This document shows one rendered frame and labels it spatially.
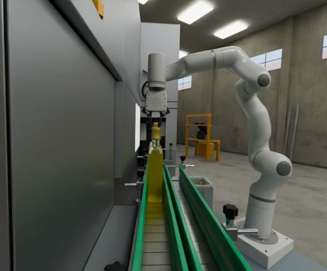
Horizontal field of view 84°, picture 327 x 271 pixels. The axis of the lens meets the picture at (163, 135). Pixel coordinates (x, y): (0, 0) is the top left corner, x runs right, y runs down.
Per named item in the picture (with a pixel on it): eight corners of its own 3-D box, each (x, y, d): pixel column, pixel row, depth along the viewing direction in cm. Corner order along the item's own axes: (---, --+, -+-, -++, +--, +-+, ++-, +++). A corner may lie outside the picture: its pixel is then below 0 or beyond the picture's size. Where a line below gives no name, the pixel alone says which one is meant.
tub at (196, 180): (170, 189, 119) (171, 176, 119) (204, 189, 121) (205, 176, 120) (173, 200, 102) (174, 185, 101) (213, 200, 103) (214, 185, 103)
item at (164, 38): (142, 119, 248) (143, 51, 242) (170, 119, 250) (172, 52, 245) (139, 116, 178) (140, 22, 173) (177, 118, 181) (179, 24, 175)
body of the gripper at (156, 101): (144, 85, 83) (144, 111, 83) (167, 86, 83) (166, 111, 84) (146, 88, 90) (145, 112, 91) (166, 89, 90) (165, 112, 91)
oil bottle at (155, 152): (147, 196, 75) (148, 144, 73) (161, 197, 75) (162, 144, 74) (147, 202, 69) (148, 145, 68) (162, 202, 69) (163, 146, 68)
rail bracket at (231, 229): (218, 260, 41) (220, 202, 40) (249, 259, 41) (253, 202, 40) (225, 275, 37) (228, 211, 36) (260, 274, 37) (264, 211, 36)
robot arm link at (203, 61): (204, 58, 97) (148, 69, 97) (213, 46, 82) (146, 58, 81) (207, 75, 98) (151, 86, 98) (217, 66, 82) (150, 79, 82)
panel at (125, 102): (136, 146, 155) (136, 106, 153) (139, 146, 155) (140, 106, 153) (113, 178, 65) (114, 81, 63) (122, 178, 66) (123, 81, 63)
